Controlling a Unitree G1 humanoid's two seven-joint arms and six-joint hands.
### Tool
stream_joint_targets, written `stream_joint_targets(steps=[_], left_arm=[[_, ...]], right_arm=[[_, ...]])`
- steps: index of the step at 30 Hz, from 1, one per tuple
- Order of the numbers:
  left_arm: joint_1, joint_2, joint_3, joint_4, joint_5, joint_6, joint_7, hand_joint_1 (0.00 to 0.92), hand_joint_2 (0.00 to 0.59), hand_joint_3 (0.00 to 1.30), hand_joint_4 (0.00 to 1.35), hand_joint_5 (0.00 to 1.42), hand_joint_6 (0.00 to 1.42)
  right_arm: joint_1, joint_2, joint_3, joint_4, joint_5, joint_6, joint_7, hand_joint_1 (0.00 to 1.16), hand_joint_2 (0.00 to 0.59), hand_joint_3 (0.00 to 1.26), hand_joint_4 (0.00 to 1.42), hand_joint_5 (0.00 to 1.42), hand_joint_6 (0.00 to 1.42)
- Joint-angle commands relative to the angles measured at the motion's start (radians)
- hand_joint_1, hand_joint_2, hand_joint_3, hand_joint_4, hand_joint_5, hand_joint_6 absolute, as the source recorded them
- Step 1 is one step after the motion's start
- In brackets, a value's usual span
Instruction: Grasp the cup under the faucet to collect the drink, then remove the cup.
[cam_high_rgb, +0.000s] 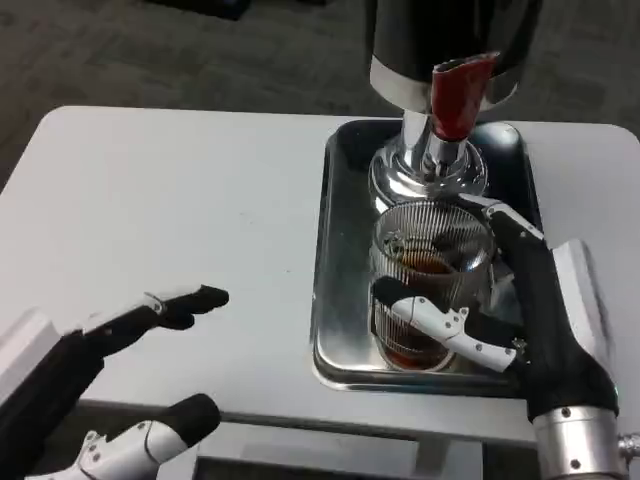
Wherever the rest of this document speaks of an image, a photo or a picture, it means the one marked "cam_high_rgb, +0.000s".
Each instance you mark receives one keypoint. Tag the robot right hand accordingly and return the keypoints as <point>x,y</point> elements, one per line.
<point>550,320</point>

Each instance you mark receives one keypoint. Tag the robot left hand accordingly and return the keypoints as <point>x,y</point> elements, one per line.
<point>45,380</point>

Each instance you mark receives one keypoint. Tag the clear ribbed glass cup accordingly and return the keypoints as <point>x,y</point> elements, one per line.
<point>425,240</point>

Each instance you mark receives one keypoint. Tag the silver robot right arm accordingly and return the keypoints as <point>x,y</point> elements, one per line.
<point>580,445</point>

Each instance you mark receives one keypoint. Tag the steel rectangular tray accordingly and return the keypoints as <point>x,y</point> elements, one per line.
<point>345,280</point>

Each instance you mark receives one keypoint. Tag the black and chrome drink dispenser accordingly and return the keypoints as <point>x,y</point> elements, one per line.
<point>420,165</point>

